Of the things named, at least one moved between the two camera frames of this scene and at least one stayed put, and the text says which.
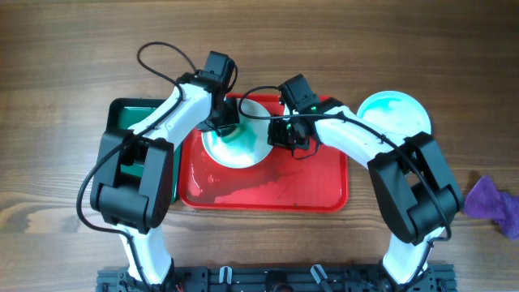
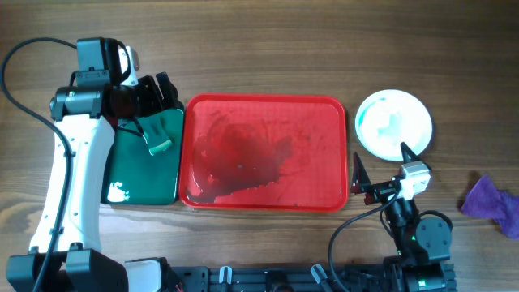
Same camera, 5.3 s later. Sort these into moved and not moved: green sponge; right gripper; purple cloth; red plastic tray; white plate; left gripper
Moved: right gripper; white plate; green sponge; left gripper
Not moved: red plastic tray; purple cloth
